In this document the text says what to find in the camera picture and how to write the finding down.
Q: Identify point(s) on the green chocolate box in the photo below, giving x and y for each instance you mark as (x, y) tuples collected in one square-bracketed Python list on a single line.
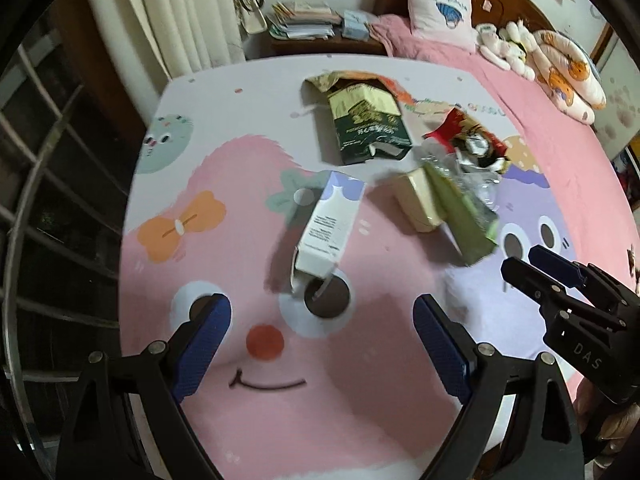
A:
[(367, 125)]

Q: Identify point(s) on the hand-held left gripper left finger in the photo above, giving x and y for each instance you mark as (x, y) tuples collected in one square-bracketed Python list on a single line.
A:
[(200, 347)]

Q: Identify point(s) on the white yellow plush toy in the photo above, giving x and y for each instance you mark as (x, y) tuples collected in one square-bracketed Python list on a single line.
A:
[(520, 35)]

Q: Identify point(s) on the person's right hand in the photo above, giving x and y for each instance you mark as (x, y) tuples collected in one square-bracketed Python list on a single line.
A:
[(622, 427)]

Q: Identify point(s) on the pink blanket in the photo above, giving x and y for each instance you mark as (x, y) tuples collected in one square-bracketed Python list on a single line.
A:
[(565, 150)]

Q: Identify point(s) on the pink printed pillow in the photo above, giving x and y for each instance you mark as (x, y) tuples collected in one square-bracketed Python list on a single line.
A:
[(435, 20)]

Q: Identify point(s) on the blue tissue pack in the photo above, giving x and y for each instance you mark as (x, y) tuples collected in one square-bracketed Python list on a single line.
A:
[(356, 26)]

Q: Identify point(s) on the cream curtain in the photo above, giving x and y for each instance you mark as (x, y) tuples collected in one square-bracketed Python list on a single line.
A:
[(190, 15)]

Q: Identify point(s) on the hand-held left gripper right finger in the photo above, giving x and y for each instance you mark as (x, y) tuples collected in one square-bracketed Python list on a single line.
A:
[(440, 350)]

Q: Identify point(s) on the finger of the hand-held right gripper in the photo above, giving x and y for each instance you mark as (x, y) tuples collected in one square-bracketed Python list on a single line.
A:
[(555, 262), (522, 274)]

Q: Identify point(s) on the beige small box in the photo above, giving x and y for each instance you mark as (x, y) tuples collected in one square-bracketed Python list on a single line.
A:
[(415, 200)]

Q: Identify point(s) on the cartoon print tablecloth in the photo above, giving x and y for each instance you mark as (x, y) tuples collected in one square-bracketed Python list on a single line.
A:
[(225, 260)]

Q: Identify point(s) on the bear print folded quilt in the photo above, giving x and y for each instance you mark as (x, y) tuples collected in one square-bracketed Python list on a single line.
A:
[(565, 75)]

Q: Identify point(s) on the red snack packet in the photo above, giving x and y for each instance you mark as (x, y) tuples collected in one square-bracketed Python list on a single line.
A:
[(462, 127)]

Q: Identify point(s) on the green foil wrapper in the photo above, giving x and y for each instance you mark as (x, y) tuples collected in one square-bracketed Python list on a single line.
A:
[(465, 230)]

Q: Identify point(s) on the stack of books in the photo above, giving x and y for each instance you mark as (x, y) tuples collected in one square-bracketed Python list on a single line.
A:
[(300, 22)]

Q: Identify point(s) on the white purple carton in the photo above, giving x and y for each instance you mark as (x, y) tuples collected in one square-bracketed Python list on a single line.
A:
[(325, 230)]

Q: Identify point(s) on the wooden nightstand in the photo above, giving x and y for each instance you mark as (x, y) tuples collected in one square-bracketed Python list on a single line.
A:
[(320, 47)]

